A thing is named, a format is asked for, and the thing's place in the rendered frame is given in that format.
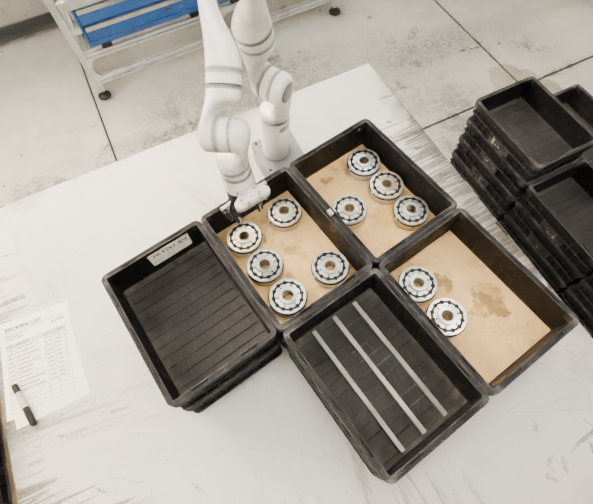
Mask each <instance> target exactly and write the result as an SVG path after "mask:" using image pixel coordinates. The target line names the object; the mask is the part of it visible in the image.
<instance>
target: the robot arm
mask: <svg viewBox="0 0 593 504"><path fill-rule="evenodd" d="M197 3H198V9H199V16H200V22H201V28H202V35H203V44H204V56H205V84H206V85H205V99H204V104H203V110H202V114H201V118H200V121H199V125H198V131H197V138H198V142H199V144H200V146H201V148H202V149H203V150H204V151H206V152H210V153H217V155H216V163H217V166H218V169H219V171H220V174H221V179H222V182H223V185H224V188H225V190H226V193H227V196H228V202H227V203H226V204H225V205H222V204H220V205H219V206H218V207H219V209H220V210H221V211H222V213H223V214H224V215H225V216H226V217H227V218H228V219H229V220H230V221H233V220H234V219H235V220H236V221H237V223H238V224H239V223H241V224H243V220H242V218H241V213H243V212H244V211H246V210H248V209H250V208H251V207H253V206H255V205H256V208H257V209H258V211H259V212H260V213H261V212H262V209H263V204H262V203H263V201H264V200H267V199H268V197H269V196H270V194H271V192H270V188H269V185H268V184H267V183H266V181H265V180H264V179H261V180H260V183H259V184H257V185H256V181H255V177H254V173H253V170H252V168H251V166H250V162H249V158H248V149H249V144H250V139H251V129H250V126H249V124H248V123H247V122H246V121H245V120H244V119H242V118H239V117H217V115H218V112H219V110H220V109H221V108H222V107H223V106H226V105H230V104H235V103H238V102H240V100H241V98H242V61H241V55H242V58H243V61H244V63H245V66H246V70H247V74H248V78H249V83H250V87H251V90H252V92H253V93H254V94H255V95H256V96H257V97H259V98H261V99H263V100H264V101H263V102H262V103H261V105H260V108H259V115H260V127H261V140H262V152H263V154H264V156H265V157H266V158H268V159H270V160H274V161H277V160H282V159H284V158H285V157H286V156H287V155H288V153H289V136H290V110H291V106H292V95H293V84H294V83H293V77H292V75H291V74H289V73H287V72H285V71H283V70H281V69H279V68H277V67H275V66H273V65H271V64H270V63H268V61H267V58H268V57H269V56H270V55H271V53H272V52H273V50H274V47H275V43H276V37H275V31H274V27H273V23H272V20H271V16H270V13H269V9H268V6H267V2H266V0H239V2H238V4H237V6H236V8H235V10H234V12H233V15H232V20H231V29H232V33H233V36H234V38H235V40H234V38H233V36H232V34H231V32H230V30H229V29H228V27H227V25H226V23H225V21H224V19H223V17H222V15H221V13H220V11H219V8H218V5H217V1H216V0H197ZM239 50H240V51H239ZM240 52H241V55H240ZM230 206H231V207H233V208H232V212H230V211H229V210H230Z"/></svg>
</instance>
